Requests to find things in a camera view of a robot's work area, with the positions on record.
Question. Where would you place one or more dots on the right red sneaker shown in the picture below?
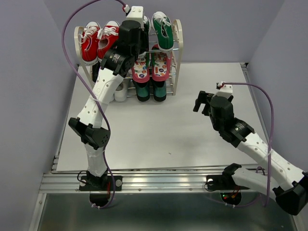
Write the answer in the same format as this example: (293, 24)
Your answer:
(107, 36)

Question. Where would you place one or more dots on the left black sneaker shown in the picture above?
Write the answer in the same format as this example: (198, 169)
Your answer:
(95, 71)

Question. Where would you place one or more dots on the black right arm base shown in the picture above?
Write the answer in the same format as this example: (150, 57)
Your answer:
(231, 195)

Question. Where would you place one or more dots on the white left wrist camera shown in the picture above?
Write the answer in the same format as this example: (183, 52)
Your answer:
(136, 13)

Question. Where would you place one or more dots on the right white sneaker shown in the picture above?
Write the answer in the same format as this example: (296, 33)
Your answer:
(121, 92)

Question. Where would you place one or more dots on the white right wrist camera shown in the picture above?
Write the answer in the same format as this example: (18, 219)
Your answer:
(224, 90)

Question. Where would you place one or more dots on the green sneaker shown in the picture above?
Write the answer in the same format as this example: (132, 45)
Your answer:
(147, 24)
(162, 26)

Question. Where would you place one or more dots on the aluminium front rail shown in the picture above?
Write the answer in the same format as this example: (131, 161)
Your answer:
(165, 180)

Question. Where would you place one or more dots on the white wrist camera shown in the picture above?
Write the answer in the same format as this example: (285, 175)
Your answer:
(136, 13)
(224, 90)

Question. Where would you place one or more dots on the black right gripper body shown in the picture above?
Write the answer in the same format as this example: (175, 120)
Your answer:
(216, 124)

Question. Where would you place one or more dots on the red sneaker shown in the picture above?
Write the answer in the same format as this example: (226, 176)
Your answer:
(89, 43)
(107, 36)

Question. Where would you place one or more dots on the pink sandal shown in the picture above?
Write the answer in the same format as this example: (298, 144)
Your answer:
(161, 64)
(140, 70)

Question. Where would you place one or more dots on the green loafer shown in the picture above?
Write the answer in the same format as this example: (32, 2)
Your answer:
(142, 90)
(159, 90)

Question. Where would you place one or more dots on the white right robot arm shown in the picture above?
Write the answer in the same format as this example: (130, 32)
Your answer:
(287, 184)

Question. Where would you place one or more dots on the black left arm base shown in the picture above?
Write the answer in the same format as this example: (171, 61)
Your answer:
(101, 189)

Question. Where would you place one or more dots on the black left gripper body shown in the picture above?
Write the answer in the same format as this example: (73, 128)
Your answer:
(143, 45)

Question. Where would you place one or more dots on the cream metal shoe shelf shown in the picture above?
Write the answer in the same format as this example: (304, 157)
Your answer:
(176, 57)

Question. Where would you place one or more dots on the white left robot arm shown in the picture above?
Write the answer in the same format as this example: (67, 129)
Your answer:
(88, 123)

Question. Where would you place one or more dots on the left red sneaker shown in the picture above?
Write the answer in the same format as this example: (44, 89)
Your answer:
(89, 43)

